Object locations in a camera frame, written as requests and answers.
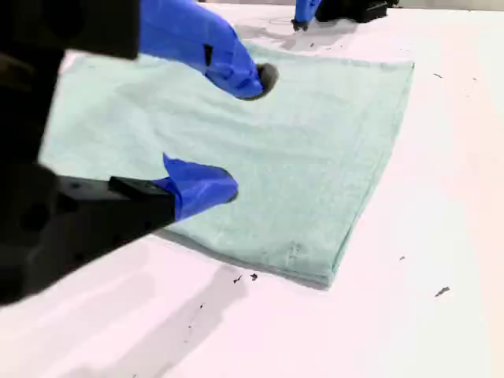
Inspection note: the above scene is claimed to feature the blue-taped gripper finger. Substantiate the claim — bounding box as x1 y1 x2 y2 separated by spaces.
291 0 321 32
109 152 239 253
138 0 280 102

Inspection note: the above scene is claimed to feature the pale green T-shirt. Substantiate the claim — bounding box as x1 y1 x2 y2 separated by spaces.
38 41 415 291

